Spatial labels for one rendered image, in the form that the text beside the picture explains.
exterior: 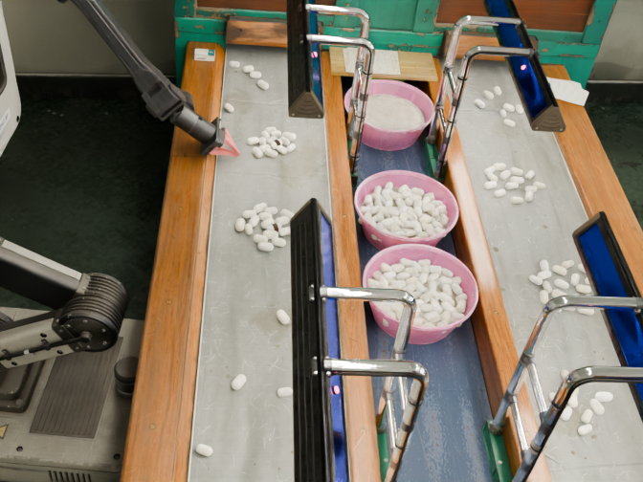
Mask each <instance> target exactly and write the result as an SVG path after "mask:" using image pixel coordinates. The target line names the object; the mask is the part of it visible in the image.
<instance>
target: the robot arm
mask: <svg viewBox="0 0 643 482"><path fill-rule="evenodd" d="M71 1H72V2H73V3H74V4H75V5H76V6H77V7H78V8H79V9H80V10H81V12H82V13H83V14H84V15H85V17H86V18H87V19H88V21H89V22H90V23H91V24H92V26H93V27H94V28H95V30H96V31H97V32H98V33H99V35H100V36H101V37H102V39H103V40H104V41H105V43H106V44H107V45H108V46H109V48H110V49H111V50H112V51H113V53H114V54H115V55H116V57H117V58H118V59H119V60H120V62H121V63H122V64H123V66H124V67H125V68H126V70H127V71H128V72H129V74H130V75H131V76H132V78H133V80H134V82H135V84H136V87H137V88H138V89H139V91H140V92H141V93H142V95H141V97H142V98H143V99H144V101H145V102H146V105H145V108H146V109H147V111H148V112H149V113H150V114H151V115H152V116H153V117H155V118H159V119H160V120H161V121H164V120H165V119H166V118H168V117H169V116H170V115H171V117H170V122H171V123H173V124H174V125H176V126H177V127H179V128H180V129H182V130H183V131H185V132H186V133H188V134H189V135H191V136H192V137H193V138H194V139H195V140H197V141H198V142H200V143H201V152H200V154H202V155H203V156H207V155H208V154H209V153H210V154H212V155H227V156H232V157H238V156H239V155H240V152H239V150H238V149H237V147H236V145H235V144H234V142H233V139H232V137H231V135H230V133H229V131H228V129H226V128H225V127H222V128H221V129H220V121H222V120H221V119H220V118H218V117H216V118H215V119H214V120H213V121H212V122H209V121H208V120H206V119H204V118H203V117H201V116H200V115H198V114H197V113H196V112H194V101H193V96H192V94H191V93H189V92H187V91H182V90H181V89H179V88H178V87H176V86H175V85H173V84H172V83H171V82H170V81H169V79H168V78H166V77H165V76H164V75H163V73H162V72H161V71H160V70H158V69H157V68H156V67H155V66H154V65H153V64H152V63H151V62H150V61H149V60H148V59H147V58H146V57H145V56H144V54H143V53H142V52H141V50H140V49H139V48H138V46H137V45H136V44H135V43H134V41H133V40H132V39H131V37H130V36H129V35H128V34H127V32H126V31H125V30H124V29H123V27H122V26H121V24H120V23H119V22H118V21H117V19H116V18H115V17H114V15H113V14H112V13H111V12H110V10H109V9H107V7H106V6H105V5H104V4H103V2H102V1H101V0H71ZM157 87H158V88H157ZM156 88H157V89H156ZM155 89H156V90H155ZM154 90H155V91H154ZM153 91H154V92H153ZM224 144H226V145H227V146H229V147H230V148H231V149H232V150H230V149H227V148H226V147H224V146H222V145H224Z"/></svg>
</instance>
